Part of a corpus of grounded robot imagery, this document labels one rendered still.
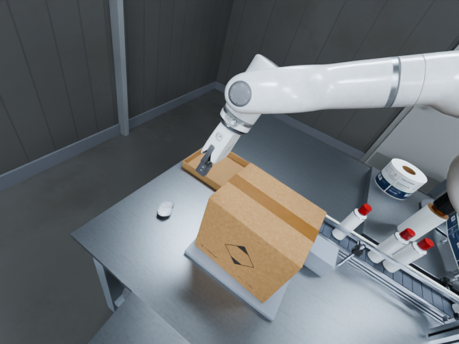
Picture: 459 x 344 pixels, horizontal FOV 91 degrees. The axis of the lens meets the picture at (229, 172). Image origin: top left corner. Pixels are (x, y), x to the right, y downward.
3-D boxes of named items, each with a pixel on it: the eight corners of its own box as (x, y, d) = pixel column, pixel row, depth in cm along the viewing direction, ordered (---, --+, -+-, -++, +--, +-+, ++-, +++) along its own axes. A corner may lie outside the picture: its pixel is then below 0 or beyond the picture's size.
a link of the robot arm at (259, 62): (248, 127, 50) (257, 121, 58) (286, 74, 44) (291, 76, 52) (218, 104, 50) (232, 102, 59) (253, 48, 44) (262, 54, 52)
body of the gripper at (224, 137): (240, 134, 51) (215, 168, 56) (253, 127, 60) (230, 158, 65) (214, 113, 52) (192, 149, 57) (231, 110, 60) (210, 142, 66)
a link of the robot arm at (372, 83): (408, 114, 34) (222, 119, 44) (381, 106, 48) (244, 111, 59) (421, 47, 31) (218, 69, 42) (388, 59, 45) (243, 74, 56)
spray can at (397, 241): (379, 256, 96) (418, 231, 82) (378, 266, 92) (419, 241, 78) (367, 249, 97) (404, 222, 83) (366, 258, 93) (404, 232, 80)
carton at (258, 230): (290, 252, 89) (327, 212, 71) (263, 304, 73) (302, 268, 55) (231, 207, 98) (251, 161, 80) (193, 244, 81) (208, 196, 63)
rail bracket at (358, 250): (343, 256, 97) (369, 237, 86) (341, 269, 92) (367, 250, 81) (337, 252, 98) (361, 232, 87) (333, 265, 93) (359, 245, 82)
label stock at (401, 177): (376, 188, 132) (393, 171, 123) (373, 170, 147) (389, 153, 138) (409, 205, 129) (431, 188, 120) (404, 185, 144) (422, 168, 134)
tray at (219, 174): (255, 173, 122) (258, 168, 119) (231, 200, 104) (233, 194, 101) (212, 146, 129) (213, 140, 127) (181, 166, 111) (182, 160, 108)
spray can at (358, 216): (343, 235, 99) (375, 206, 86) (341, 243, 96) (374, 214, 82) (332, 228, 101) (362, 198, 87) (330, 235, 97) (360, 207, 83)
